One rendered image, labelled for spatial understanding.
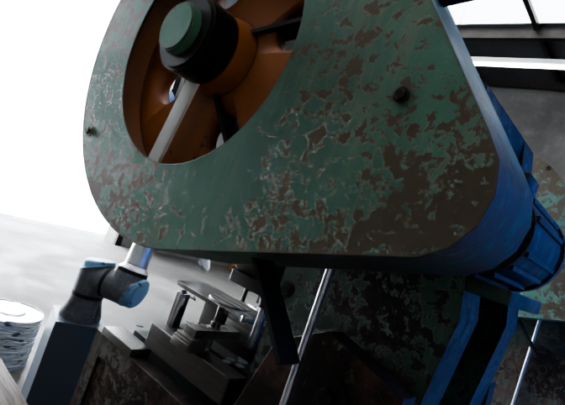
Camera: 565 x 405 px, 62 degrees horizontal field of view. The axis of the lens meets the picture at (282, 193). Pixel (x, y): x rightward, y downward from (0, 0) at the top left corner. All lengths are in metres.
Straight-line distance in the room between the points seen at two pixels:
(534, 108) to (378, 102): 7.81
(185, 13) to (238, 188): 0.36
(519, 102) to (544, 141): 0.79
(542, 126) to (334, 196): 7.71
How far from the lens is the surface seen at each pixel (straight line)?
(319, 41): 0.76
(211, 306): 1.36
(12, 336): 2.47
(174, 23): 0.95
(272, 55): 0.93
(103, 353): 1.34
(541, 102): 8.45
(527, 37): 6.85
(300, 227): 0.66
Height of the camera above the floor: 1.06
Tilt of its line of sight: 3 degrees up
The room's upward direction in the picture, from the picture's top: 19 degrees clockwise
